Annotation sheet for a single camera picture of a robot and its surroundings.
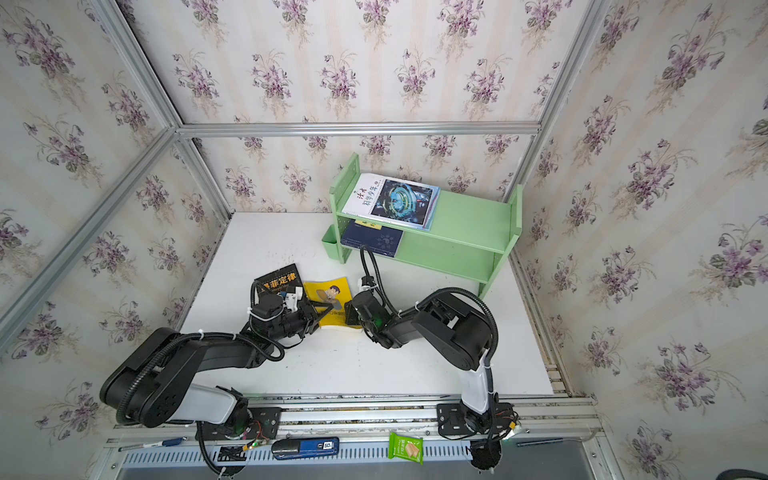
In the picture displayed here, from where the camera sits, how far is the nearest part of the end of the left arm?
Result: 0.77 m

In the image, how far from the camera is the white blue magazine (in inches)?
32.8

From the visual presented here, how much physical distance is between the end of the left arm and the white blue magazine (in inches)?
11.5
